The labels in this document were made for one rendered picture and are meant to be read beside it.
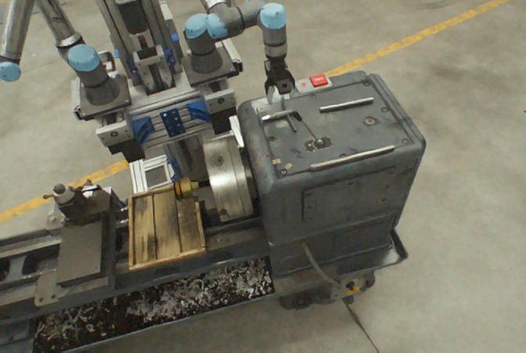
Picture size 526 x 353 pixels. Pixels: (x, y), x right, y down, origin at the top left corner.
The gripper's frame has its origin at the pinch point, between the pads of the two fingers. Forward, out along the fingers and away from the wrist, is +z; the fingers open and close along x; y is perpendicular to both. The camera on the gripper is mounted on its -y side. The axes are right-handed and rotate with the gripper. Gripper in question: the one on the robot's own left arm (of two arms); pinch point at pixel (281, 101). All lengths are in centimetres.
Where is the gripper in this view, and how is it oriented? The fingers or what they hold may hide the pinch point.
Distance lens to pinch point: 139.7
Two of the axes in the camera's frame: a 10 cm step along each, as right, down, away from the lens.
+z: 0.9, 6.4, 7.7
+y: -2.3, -7.3, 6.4
